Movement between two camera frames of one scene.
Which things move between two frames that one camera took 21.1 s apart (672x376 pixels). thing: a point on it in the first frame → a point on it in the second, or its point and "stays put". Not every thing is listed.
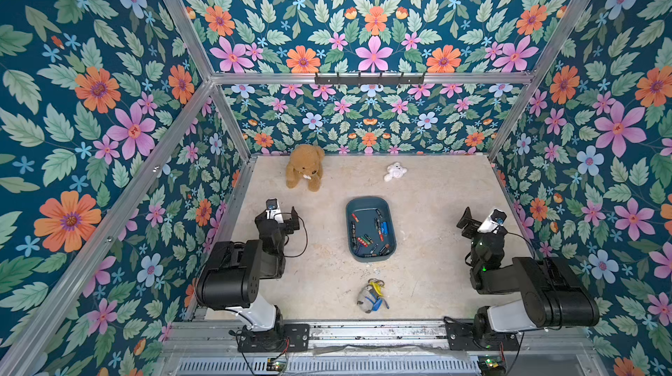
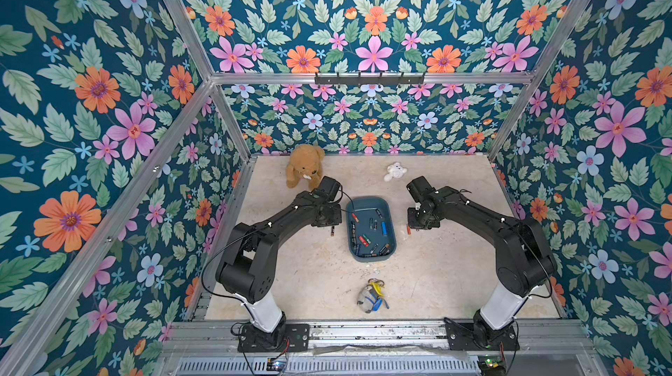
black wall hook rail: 360,79 stays put
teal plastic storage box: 370,227 stays put
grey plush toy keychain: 371,296 stays put
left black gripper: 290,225 → 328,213
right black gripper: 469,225 → 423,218
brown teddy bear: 305,163 stays put
